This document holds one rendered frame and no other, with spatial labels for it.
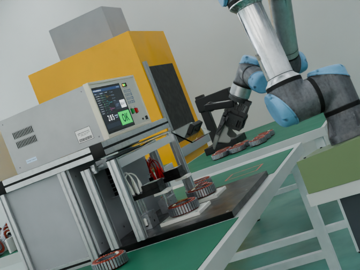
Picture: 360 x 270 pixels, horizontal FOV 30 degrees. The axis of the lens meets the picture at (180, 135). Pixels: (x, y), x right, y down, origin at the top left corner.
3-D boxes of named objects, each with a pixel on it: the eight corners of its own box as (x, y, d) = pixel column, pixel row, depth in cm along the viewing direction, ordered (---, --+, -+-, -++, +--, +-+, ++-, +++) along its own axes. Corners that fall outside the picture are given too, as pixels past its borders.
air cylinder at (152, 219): (159, 222, 241) (154, 208, 241) (152, 228, 234) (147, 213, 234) (147, 226, 243) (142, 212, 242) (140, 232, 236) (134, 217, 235)
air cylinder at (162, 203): (179, 205, 264) (174, 192, 264) (173, 210, 257) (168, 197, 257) (168, 209, 266) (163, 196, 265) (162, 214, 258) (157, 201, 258)
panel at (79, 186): (164, 204, 284) (138, 139, 283) (102, 254, 222) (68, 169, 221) (162, 205, 285) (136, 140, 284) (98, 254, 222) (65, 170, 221)
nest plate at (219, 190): (226, 188, 261) (225, 185, 261) (217, 197, 247) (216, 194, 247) (192, 200, 266) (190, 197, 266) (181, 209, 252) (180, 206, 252)
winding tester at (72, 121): (151, 122, 270) (133, 74, 269) (109, 139, 229) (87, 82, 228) (70, 154, 282) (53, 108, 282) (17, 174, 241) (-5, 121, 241)
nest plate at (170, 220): (211, 203, 238) (210, 200, 238) (200, 214, 224) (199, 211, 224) (173, 216, 243) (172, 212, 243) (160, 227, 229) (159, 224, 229)
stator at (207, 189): (219, 188, 260) (216, 179, 260) (212, 194, 249) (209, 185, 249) (194, 196, 264) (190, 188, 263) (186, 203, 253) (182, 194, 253)
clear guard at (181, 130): (211, 132, 239) (205, 116, 239) (193, 142, 217) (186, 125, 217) (132, 161, 250) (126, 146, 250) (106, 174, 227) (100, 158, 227)
